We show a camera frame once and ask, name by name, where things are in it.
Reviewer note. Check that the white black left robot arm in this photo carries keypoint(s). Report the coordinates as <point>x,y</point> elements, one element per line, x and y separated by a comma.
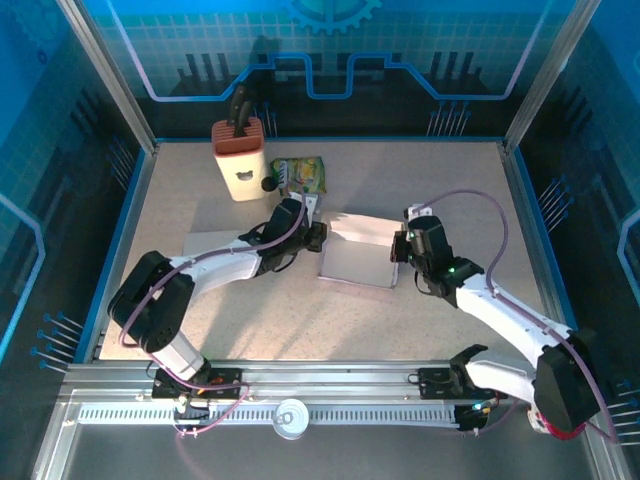
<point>150,300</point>

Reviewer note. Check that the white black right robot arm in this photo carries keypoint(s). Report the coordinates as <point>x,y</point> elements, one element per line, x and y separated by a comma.
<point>500,310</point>

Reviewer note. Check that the beige bottle black cap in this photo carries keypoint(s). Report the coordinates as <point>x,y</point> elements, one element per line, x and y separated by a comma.
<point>269,184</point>

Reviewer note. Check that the green yellow snack bag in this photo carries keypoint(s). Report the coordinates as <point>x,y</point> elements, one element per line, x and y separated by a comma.
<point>305,172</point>

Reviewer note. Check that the cream knife block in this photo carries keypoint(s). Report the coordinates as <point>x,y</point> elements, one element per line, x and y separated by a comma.
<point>240,165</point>

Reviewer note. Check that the white round can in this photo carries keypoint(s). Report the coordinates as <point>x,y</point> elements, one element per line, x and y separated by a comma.
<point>291,420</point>

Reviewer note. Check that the black controller board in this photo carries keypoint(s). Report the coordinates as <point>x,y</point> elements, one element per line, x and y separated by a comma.
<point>192,410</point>
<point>472,417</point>

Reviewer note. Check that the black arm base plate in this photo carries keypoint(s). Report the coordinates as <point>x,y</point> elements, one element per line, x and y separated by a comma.
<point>231,381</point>
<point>432,382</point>

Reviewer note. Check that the aluminium front rail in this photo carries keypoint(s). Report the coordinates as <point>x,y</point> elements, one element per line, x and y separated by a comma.
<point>325,380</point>

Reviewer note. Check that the aluminium frame post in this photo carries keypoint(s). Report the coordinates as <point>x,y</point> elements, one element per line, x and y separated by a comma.
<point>544,85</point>
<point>115,85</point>

